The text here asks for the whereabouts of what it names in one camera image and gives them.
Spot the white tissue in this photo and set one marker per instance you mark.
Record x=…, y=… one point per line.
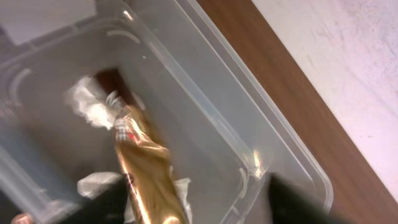
x=88, y=100
x=91, y=185

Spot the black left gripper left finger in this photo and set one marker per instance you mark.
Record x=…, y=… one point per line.
x=107, y=208

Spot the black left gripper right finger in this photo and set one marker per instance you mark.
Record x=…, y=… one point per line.
x=288, y=206

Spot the clear plastic waste bin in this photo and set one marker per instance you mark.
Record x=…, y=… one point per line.
x=225, y=134

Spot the gold foil wrapper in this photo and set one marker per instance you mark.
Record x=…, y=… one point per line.
x=146, y=164

